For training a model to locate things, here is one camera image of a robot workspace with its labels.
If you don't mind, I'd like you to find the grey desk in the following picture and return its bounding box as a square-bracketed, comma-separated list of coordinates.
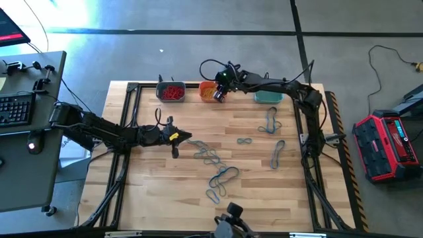
[0, 128, 64, 213]
[0, 50, 67, 136]

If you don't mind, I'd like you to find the black desk clamp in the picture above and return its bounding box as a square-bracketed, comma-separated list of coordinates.
[1, 59, 28, 76]
[31, 60, 56, 94]

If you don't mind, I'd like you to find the black jointed device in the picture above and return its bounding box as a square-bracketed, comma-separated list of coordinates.
[213, 202, 257, 238]

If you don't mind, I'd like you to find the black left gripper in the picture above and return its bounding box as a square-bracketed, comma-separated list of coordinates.
[138, 124, 193, 159]

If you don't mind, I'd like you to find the black floor stand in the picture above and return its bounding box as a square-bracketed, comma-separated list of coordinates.
[392, 83, 423, 117]

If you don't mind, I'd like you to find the black monitor with red bar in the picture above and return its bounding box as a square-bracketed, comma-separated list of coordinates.
[0, 7, 32, 48]

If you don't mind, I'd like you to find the silver table bracket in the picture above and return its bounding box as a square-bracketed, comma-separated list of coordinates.
[104, 230, 143, 238]
[289, 231, 327, 238]

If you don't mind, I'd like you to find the black computer mouse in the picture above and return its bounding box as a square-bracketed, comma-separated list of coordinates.
[26, 130, 44, 156]

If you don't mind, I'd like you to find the pile of red rubber bands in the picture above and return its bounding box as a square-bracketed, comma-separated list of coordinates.
[160, 85, 185, 100]

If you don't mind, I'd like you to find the thin grey floor cable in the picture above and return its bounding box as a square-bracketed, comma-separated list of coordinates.
[22, 0, 50, 53]

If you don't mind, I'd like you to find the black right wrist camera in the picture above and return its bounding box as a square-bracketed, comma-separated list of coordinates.
[233, 69, 248, 83]

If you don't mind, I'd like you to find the grey plastic basket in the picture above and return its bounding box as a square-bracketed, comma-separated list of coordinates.
[155, 81, 187, 103]

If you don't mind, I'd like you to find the black keyboard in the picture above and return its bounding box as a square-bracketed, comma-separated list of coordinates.
[0, 91, 37, 129]

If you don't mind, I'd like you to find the white sign board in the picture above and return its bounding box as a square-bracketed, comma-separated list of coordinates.
[59, 136, 93, 160]

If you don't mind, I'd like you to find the red black power station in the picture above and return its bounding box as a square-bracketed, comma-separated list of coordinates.
[351, 109, 423, 184]

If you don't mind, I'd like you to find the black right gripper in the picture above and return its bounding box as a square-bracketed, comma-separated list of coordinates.
[213, 69, 234, 104]

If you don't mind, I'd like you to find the black desk caster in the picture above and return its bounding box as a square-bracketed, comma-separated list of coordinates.
[42, 204, 58, 218]

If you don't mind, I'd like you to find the orange plastic basket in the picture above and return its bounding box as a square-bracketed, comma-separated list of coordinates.
[198, 81, 229, 103]

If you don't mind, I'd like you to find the black floor cable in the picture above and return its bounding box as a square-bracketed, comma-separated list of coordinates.
[366, 44, 418, 115]

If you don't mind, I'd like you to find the teal plastic basket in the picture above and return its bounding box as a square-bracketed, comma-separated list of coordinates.
[253, 89, 286, 104]

